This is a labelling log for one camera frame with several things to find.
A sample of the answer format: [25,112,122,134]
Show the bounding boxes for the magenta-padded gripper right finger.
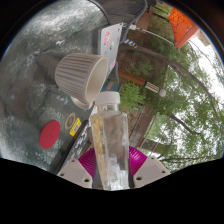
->
[128,146,172,189]

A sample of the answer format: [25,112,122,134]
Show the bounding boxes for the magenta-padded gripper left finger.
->
[56,147,98,189]

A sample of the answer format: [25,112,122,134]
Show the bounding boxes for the clear plastic bottle white cap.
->
[90,91,130,191]

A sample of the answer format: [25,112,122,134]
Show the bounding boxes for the black laptop with stickers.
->
[58,119,93,174]

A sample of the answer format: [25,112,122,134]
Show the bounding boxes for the yellow card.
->
[69,117,82,137]

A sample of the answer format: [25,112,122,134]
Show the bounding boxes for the green plant in blue pot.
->
[118,81,148,109]

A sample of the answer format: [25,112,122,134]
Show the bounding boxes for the white ribbed mug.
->
[54,53,110,110]

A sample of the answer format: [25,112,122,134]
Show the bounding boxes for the blue yellow striped bollard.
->
[123,37,138,48]

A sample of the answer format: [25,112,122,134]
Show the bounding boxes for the silver laptop with stickers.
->
[97,22,124,73]

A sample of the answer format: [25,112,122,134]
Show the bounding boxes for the orange canopy tent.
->
[131,7,201,49]

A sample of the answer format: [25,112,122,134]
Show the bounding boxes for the tape ring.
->
[64,112,77,130]

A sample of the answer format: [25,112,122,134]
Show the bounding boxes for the wooden lamp post white globe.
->
[118,68,168,98]

